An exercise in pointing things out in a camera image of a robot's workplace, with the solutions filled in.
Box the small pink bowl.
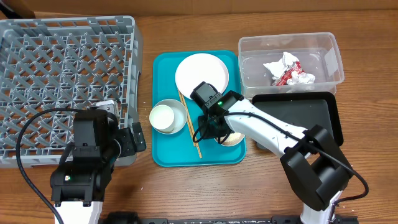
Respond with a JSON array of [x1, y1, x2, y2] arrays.
[[215, 133, 245, 147]]

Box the wooden chopstick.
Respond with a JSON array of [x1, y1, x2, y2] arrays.
[[178, 91, 194, 138], [177, 88, 203, 159]]

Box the white bowl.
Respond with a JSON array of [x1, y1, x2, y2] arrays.
[[153, 99, 187, 134]]

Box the white paper cup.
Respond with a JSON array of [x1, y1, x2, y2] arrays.
[[149, 105, 175, 133]]

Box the large white plate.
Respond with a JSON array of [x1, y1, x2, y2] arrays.
[[175, 53, 229, 99]]

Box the red snack wrapper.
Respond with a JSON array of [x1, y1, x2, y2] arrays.
[[272, 62, 304, 86]]

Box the white napkin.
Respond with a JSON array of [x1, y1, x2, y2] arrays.
[[263, 52, 316, 85]]

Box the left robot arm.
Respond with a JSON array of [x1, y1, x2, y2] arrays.
[[50, 108, 146, 223]]

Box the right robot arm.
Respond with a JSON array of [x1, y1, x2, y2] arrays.
[[190, 82, 353, 223]]

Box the grey dishwasher rack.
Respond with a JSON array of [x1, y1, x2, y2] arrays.
[[1, 16, 143, 168]]

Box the black tray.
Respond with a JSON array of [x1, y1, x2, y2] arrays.
[[252, 91, 344, 146]]

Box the clear plastic bin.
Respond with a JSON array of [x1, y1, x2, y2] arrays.
[[238, 32, 345, 99]]

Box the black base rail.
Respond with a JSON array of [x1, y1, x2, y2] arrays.
[[102, 211, 358, 224]]

